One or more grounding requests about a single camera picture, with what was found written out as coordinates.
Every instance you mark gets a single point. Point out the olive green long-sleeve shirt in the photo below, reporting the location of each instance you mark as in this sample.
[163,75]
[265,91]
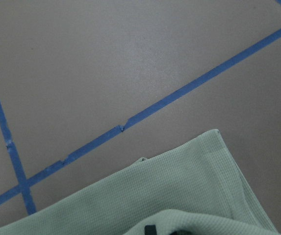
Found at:
[194,189]

